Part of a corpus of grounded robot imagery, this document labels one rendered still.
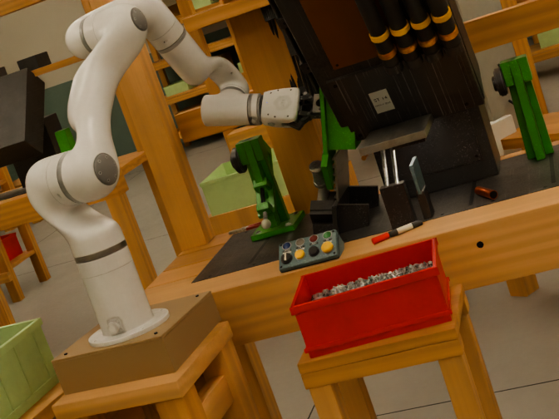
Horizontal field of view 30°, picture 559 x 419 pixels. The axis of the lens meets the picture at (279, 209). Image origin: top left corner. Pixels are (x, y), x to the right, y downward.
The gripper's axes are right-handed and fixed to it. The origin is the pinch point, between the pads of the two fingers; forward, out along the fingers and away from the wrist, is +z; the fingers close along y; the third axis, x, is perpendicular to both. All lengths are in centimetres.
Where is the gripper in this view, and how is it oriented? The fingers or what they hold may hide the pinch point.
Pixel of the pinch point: (319, 107)
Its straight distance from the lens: 274.2
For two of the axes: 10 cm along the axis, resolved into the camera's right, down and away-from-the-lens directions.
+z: 9.7, 0.0, -2.3
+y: 1.0, -8.9, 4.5
